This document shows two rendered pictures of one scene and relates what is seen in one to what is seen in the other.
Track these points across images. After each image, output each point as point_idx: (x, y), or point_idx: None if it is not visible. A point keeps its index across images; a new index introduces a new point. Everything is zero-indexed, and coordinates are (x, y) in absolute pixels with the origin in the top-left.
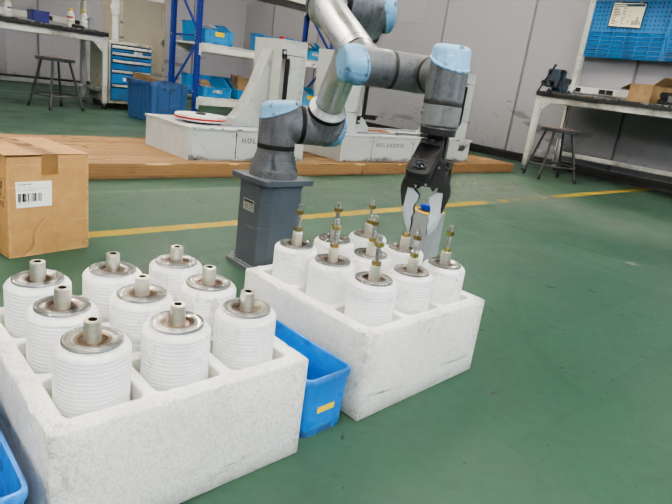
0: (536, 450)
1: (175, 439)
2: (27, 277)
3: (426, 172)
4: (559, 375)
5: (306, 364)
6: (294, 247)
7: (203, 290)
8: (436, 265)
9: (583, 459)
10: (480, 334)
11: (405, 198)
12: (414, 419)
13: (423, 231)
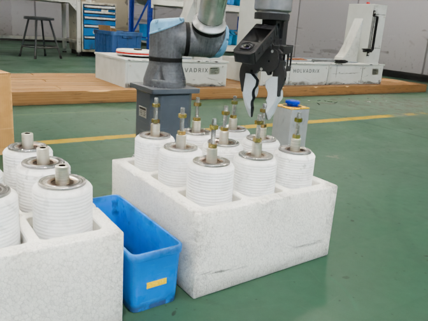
0: None
1: None
2: None
3: (251, 52)
4: (422, 262)
5: (121, 237)
6: (149, 137)
7: (32, 168)
8: (284, 151)
9: None
10: (349, 224)
11: (244, 84)
12: (253, 299)
13: (287, 125)
